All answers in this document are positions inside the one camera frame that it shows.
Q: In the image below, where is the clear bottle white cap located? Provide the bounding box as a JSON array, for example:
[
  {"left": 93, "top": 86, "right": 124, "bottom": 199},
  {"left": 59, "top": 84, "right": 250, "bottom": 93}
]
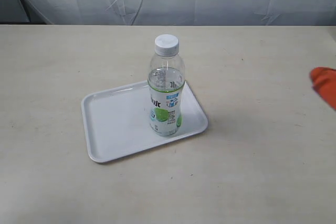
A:
[{"left": 147, "top": 34, "right": 185, "bottom": 136}]

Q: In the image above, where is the white plastic tray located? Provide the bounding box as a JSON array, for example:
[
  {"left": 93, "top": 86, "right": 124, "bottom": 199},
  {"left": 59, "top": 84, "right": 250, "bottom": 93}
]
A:
[{"left": 81, "top": 81, "right": 208, "bottom": 163}]

